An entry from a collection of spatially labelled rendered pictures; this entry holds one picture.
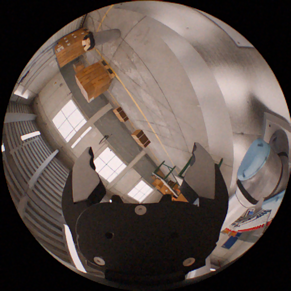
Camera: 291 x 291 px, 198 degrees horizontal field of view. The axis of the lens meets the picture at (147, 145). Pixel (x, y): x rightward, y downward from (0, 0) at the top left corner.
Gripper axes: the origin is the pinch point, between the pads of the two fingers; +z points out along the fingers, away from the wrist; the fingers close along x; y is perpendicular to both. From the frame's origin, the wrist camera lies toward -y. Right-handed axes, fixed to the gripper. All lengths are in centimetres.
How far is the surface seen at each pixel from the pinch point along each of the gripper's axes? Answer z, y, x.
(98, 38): 121, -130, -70
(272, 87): -4.9, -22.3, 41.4
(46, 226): -67, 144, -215
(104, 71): 251, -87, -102
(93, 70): 236, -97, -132
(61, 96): 347, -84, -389
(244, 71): 6.6, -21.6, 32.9
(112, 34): 139, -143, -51
